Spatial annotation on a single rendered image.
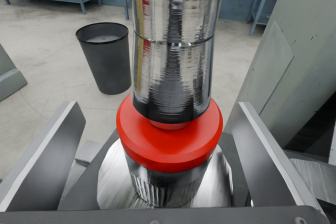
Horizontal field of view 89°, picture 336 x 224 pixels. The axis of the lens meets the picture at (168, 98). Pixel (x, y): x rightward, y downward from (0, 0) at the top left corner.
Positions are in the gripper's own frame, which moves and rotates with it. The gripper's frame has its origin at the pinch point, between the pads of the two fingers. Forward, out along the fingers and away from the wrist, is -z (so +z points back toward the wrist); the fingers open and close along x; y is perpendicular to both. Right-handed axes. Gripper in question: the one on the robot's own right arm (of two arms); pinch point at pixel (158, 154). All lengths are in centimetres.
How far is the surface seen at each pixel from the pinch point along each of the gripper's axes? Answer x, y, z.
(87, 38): 75, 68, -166
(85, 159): 14.4, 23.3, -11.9
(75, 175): 15.1, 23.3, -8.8
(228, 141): -6.1, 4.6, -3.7
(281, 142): -41, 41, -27
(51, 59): 153, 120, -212
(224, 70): -85, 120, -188
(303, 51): -37, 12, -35
